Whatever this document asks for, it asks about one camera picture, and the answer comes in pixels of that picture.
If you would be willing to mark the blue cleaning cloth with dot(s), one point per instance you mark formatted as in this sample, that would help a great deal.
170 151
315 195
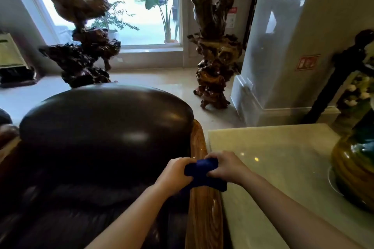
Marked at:
204 174

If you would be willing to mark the potted green plant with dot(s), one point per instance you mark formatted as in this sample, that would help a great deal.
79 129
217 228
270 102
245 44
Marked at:
112 24

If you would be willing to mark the person's right hand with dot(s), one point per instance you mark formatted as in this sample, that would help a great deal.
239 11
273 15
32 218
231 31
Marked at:
229 167

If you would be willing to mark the wooden armchair armrest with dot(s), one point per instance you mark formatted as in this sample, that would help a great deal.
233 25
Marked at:
204 216

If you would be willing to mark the framed plaque on dark base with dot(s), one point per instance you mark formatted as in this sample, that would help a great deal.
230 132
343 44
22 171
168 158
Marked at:
14 62

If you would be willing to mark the person's left fingers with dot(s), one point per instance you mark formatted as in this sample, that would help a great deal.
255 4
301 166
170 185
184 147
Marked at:
187 167

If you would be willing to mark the red wall sign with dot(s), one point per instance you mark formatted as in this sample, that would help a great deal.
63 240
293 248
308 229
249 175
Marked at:
307 62

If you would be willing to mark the bird-shaped root wood sculpture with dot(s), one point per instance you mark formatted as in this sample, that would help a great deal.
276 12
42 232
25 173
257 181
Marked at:
83 33

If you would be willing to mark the dark leather armchair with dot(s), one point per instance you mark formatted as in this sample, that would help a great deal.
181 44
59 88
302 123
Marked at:
96 167

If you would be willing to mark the person's left forearm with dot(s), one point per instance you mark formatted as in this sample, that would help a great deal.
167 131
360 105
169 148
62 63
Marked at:
128 219

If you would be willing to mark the dark wooden flower stand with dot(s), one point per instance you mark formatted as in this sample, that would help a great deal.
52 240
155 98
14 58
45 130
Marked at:
339 76

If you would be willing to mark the person's right forearm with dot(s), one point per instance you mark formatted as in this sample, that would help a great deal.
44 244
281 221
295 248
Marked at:
295 213

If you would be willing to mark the tall leafy outdoor plant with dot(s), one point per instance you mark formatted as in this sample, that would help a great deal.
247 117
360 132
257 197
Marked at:
166 9

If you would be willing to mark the person's left hand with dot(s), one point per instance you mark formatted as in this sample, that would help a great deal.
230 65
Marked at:
174 174

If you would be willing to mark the tall gnarled root wood sculpture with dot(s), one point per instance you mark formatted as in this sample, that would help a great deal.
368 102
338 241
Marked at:
216 47

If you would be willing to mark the glazed green-brown ceramic vase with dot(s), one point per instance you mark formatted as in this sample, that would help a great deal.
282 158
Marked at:
355 170

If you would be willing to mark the white flowers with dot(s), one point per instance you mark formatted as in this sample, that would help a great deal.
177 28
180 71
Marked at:
358 91

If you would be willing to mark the person's right fingers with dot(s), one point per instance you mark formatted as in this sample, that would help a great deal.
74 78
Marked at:
214 167

